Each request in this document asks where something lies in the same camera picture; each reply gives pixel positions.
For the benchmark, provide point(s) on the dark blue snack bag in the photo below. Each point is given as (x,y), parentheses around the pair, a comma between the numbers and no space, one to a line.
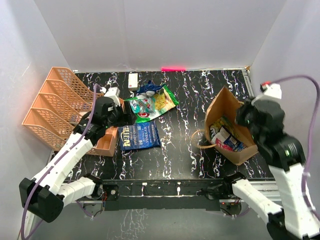
(149,89)

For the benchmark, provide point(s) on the red light strip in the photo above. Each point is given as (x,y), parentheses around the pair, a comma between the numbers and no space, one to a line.
(173,68)

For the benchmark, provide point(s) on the teal snack packet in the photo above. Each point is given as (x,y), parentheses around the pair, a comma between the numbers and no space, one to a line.
(142,105)

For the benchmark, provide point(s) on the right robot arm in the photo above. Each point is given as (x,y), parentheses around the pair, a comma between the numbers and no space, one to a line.
(284,155)

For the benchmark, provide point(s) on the blue cookie bag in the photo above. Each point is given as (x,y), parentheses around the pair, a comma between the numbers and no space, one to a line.
(224,139)

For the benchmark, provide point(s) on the navy Kettle chips bag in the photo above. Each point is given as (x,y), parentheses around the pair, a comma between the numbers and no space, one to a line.
(139,136)

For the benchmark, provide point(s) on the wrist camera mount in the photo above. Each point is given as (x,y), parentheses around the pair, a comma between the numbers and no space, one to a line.
(113,93)
(268,91)

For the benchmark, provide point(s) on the green chips bag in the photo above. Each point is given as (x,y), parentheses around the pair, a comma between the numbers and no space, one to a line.
(164,101)

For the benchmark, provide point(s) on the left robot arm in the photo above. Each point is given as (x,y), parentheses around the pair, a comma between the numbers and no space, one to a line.
(46,194)

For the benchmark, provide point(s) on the orange plastic desk organizer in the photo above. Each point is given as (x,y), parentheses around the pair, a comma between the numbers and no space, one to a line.
(58,107)

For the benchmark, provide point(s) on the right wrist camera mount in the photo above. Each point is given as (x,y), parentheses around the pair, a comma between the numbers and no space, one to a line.
(268,91)

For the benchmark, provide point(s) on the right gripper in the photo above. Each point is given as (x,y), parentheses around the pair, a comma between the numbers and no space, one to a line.
(247,104)

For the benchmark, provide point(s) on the brown paper bag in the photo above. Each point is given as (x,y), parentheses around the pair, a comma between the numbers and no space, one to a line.
(225,104)

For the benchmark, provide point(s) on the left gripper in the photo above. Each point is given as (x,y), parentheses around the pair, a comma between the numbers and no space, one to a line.
(127,119)

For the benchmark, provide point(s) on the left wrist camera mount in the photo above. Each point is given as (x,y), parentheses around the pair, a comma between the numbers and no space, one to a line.
(113,93)

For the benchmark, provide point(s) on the black front mounting rail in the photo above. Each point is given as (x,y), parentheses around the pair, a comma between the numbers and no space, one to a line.
(161,194)

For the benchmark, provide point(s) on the small white box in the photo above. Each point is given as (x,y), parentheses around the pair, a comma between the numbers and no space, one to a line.
(133,81)

